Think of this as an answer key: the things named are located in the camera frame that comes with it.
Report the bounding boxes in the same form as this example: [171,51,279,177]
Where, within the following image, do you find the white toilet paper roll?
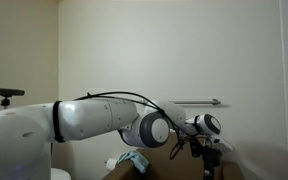
[105,158,117,171]

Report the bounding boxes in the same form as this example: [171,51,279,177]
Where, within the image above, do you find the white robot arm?
[0,98,233,180]

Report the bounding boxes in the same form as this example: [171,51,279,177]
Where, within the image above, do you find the brown leather sofa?
[102,133,245,180]

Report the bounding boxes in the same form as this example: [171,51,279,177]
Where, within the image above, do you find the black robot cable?
[73,91,215,161]

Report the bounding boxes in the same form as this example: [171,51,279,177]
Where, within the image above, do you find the chrome wall grab bar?
[170,99,221,106]

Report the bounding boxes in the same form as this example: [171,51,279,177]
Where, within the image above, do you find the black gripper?
[202,148,222,174]

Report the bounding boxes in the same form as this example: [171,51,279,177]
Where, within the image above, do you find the light blue cloth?
[117,150,150,174]

